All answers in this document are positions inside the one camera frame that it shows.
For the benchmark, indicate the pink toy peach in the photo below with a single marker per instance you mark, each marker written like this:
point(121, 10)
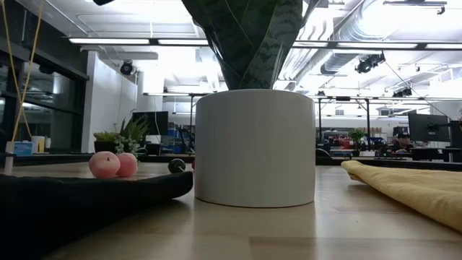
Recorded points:
point(129, 165)
point(104, 165)

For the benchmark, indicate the white round plant pot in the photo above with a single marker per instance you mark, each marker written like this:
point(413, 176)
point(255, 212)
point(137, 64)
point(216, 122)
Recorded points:
point(252, 151)

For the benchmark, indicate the black toy berry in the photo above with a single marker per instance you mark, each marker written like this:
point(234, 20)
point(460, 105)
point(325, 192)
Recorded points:
point(177, 166)

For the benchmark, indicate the black monitor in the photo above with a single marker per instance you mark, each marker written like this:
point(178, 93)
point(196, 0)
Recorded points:
point(427, 126)
point(149, 122)
point(456, 133)

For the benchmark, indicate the green snake plant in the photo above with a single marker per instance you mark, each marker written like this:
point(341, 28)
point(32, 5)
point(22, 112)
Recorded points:
point(252, 43)

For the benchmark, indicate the background potted plant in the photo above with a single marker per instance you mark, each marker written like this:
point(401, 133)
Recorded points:
point(357, 135)

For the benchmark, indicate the small succulent in dark pot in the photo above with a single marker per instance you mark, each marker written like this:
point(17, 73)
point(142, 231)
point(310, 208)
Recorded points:
point(104, 146)

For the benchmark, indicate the black ceiling spotlight cluster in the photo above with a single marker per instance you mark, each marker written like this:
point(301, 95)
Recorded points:
point(402, 92)
point(368, 64)

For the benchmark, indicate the person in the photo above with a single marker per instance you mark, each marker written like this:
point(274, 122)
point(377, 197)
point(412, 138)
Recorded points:
point(402, 144)

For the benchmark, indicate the black cloth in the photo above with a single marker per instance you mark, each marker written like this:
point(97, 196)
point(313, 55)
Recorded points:
point(72, 202)

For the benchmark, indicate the white cup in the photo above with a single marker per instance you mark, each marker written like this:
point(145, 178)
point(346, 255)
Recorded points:
point(38, 143)

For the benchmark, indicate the yellow cloth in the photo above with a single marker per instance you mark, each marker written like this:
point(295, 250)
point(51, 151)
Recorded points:
point(415, 191)

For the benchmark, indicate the blue and white box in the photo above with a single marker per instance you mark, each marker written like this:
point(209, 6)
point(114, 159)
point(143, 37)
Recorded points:
point(23, 148)

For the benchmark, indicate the long ceiling light rail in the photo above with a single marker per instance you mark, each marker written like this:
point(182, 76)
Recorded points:
point(108, 40)

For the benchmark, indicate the black aluminium table frame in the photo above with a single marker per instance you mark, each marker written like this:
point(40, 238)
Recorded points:
point(54, 159)

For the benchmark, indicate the white upright post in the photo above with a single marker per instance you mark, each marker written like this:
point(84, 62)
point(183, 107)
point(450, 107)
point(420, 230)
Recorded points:
point(9, 159)

